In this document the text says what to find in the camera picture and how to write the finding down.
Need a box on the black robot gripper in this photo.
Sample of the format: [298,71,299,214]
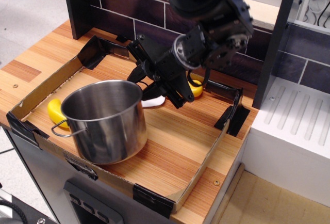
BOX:
[127,26,209,108]

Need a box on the stainless steel pot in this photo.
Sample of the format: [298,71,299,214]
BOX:
[61,80,147,165]

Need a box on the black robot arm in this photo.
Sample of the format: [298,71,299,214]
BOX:
[127,0,254,108]

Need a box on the cardboard fence with black tape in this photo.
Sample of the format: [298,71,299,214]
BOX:
[1,34,256,223]

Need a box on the yellow toy banana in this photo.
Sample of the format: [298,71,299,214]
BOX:
[47,99,66,124]

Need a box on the white toy sink drainboard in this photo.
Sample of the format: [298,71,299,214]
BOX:
[242,78,329,206]

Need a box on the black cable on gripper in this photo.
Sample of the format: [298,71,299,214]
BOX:
[186,66,211,87]

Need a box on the yellow handled toy knife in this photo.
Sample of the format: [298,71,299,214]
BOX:
[141,79,204,108]

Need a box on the black braided cable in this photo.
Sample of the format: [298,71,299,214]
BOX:
[0,198,29,224]

